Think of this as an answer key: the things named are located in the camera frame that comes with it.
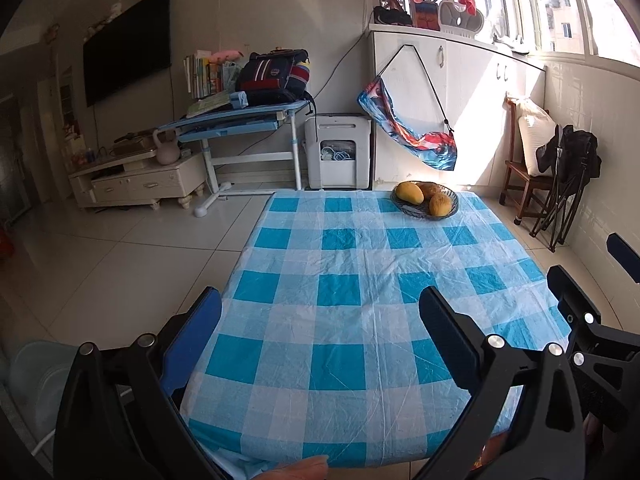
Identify white pillow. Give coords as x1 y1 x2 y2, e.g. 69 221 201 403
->
515 97 558 177

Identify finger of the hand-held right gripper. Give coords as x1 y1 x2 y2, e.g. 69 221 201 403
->
606 233 640 283
546 265 640 436

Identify black shoes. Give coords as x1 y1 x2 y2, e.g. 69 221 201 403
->
372 6 413 27

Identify dark fruit basket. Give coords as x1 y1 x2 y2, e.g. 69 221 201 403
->
390 181 459 220

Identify white cabinet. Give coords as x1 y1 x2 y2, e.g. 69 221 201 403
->
367 27 548 191

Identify large flat book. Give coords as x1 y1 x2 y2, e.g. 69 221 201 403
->
187 95 236 118

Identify orange box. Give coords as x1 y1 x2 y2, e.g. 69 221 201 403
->
414 1 441 31

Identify black folding chair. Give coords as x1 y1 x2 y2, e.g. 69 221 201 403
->
530 125 602 252

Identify black television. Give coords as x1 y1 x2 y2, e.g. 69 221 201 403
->
82 0 172 107

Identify pale green trash bin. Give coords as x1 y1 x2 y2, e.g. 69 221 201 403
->
0 340 76 461

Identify pink kettlebell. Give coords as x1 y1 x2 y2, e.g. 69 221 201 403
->
152 129 182 165

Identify white air purifier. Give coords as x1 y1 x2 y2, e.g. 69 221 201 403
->
304 112 373 191

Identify black power cable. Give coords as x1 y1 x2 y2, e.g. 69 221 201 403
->
310 35 367 107

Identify cream television cabinet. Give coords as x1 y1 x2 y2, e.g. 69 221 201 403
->
67 152 208 211

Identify dark striped backpack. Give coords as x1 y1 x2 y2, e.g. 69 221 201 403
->
235 49 317 116

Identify blue checkered tablecloth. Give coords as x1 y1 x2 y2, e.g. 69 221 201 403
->
179 189 573 480

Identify person's leg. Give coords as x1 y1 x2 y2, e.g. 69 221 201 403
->
260 455 329 480

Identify row of books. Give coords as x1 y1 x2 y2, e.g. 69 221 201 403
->
182 50 236 101

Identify wooden chair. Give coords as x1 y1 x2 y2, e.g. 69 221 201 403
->
500 95 551 226

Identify black bag cord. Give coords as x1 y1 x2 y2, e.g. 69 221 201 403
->
377 44 453 133

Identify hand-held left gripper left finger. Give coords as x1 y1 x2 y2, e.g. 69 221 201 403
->
52 286 223 480

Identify white cable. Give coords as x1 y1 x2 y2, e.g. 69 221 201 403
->
31 427 57 455

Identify colourful printed bag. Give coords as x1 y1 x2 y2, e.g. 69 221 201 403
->
357 76 458 173

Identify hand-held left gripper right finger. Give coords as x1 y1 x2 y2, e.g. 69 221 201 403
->
415 286 588 480

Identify blue study desk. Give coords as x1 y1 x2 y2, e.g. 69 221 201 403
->
159 100 313 218

